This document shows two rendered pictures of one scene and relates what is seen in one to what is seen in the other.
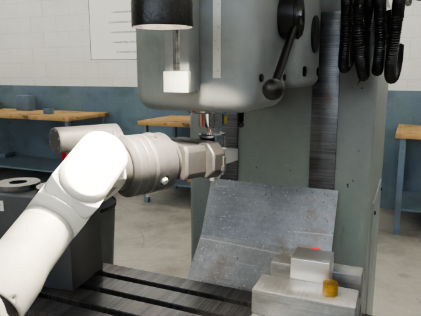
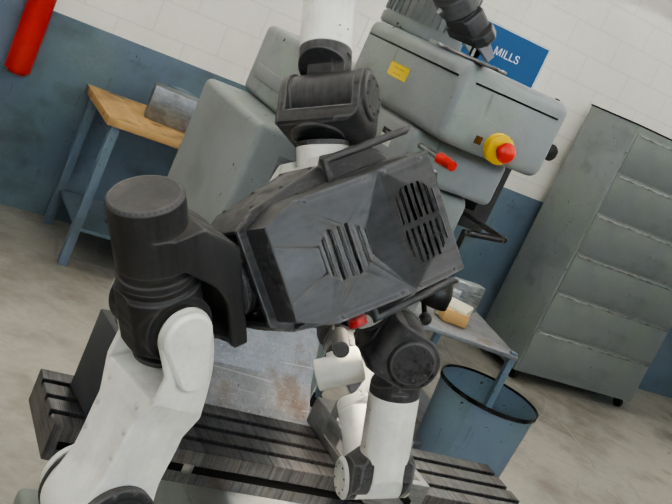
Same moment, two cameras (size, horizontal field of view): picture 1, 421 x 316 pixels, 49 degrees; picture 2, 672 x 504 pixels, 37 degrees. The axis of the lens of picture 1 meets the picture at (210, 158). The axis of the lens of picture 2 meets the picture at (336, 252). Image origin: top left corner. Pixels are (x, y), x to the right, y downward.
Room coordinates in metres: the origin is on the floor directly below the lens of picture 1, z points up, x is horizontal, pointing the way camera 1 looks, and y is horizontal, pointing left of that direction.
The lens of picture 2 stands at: (-0.48, 1.77, 1.88)
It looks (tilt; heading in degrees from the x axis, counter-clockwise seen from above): 12 degrees down; 307
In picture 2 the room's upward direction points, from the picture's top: 25 degrees clockwise
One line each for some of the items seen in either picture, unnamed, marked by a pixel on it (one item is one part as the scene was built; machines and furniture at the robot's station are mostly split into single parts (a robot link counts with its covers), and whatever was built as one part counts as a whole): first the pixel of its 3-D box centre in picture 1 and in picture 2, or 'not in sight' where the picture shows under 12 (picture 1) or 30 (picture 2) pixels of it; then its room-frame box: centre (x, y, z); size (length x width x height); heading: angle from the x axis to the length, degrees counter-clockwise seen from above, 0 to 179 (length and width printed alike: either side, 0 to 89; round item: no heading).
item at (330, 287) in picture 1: (330, 288); not in sight; (0.63, -0.18, 1.06); 0.02 x 0.02 x 0.02
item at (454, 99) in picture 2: not in sight; (451, 93); (0.78, -0.01, 1.81); 0.47 x 0.26 x 0.16; 157
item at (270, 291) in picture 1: (304, 301); not in sight; (0.64, -0.14, 1.03); 0.15 x 0.06 x 0.04; 68
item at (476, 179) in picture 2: not in sight; (419, 146); (0.80, -0.02, 1.68); 0.34 x 0.24 x 0.10; 157
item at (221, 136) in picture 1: (212, 135); not in sight; (0.76, 0.00, 1.26); 0.05 x 0.05 x 0.01
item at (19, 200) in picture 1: (41, 229); (142, 366); (0.94, 0.36, 1.04); 0.22 x 0.12 x 0.20; 74
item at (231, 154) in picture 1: (225, 156); not in sight; (0.74, -0.02, 1.23); 0.06 x 0.02 x 0.03; 134
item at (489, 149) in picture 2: not in sight; (498, 148); (0.55, 0.09, 1.76); 0.06 x 0.02 x 0.06; 67
